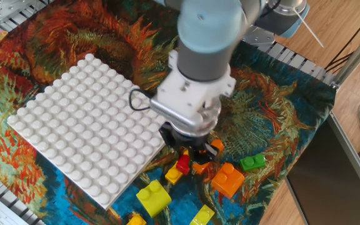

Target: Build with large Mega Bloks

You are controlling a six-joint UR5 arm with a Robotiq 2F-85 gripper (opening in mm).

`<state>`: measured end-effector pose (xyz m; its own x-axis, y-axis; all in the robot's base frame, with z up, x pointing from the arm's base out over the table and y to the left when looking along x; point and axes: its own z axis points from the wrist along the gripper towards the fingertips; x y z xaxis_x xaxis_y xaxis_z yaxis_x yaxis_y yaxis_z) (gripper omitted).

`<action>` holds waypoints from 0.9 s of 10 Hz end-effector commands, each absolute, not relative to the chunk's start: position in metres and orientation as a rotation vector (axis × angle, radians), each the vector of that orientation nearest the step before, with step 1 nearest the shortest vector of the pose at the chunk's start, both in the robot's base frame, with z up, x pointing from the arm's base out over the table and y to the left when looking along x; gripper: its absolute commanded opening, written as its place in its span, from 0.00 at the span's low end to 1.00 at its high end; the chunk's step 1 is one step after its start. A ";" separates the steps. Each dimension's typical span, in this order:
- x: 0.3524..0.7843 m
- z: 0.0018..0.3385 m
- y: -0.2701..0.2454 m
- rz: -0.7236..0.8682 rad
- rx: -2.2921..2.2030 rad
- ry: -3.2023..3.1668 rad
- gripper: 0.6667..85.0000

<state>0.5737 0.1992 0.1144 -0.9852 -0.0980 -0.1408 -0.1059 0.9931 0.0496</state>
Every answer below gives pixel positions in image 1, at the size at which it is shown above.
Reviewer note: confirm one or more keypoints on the small red block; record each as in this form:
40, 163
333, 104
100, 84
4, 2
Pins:
183, 165

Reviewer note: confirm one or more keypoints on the slim orange sloped block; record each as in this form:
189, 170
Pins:
200, 168

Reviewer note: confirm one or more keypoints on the slim yellow four-stud block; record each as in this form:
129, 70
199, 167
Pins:
173, 175

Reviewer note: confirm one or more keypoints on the white studded baseplate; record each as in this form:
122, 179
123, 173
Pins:
83, 125

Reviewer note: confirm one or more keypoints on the small lime single-stud block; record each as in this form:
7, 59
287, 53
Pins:
202, 215

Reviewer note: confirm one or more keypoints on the white zip tie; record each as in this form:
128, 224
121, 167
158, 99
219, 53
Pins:
308, 30

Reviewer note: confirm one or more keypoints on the small green two-stud block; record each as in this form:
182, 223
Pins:
252, 162

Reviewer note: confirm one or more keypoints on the black monitor panel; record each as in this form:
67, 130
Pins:
330, 181

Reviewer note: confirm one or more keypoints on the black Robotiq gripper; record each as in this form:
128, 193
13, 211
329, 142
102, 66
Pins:
189, 142

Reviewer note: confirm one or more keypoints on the large lime two-stud block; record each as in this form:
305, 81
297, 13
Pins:
153, 198

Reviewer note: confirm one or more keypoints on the perforated metal plate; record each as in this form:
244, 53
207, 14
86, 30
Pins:
8, 9

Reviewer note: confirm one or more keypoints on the colourful sunflower pattern rug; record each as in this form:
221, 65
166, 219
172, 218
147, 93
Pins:
277, 109

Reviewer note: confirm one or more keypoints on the large yellow four-stud block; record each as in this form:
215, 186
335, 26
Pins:
136, 220

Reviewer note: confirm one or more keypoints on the aluminium frame beam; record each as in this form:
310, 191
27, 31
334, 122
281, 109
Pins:
355, 59

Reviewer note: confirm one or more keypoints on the orange two-stud block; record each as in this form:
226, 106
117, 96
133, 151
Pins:
228, 181

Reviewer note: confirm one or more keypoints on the white and silver wrist adapter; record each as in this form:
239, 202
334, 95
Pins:
186, 93

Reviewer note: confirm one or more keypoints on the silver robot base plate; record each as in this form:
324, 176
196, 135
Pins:
259, 39

